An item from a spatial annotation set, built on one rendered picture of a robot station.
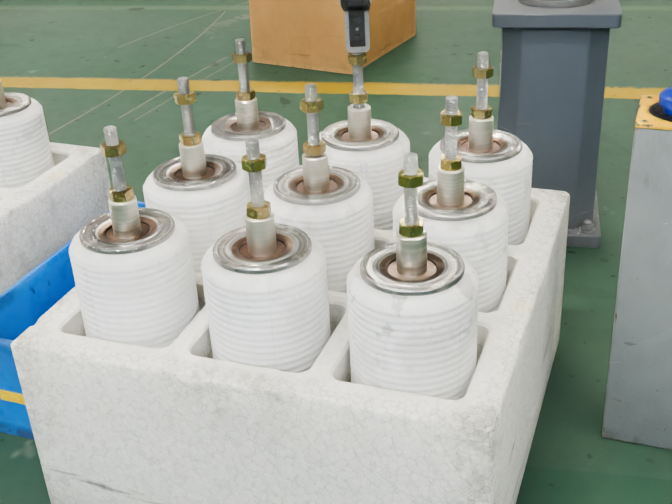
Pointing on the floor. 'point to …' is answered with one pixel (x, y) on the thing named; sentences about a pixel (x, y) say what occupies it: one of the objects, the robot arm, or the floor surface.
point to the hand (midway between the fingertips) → (357, 28)
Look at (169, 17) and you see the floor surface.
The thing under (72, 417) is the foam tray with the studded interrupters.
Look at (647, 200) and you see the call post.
